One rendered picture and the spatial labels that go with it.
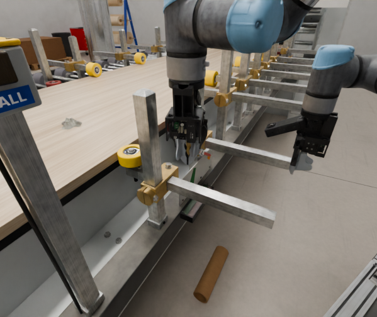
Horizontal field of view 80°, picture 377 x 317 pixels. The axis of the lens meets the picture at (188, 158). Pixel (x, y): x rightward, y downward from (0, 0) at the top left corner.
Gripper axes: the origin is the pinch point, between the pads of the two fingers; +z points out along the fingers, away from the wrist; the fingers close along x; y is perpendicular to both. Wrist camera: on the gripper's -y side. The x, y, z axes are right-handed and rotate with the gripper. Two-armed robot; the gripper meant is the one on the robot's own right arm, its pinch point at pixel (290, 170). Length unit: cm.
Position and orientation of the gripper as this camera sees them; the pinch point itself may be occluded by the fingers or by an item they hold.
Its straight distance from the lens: 78.2
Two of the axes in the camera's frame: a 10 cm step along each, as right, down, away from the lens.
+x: 4.8, -4.8, 7.3
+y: 8.8, 2.5, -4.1
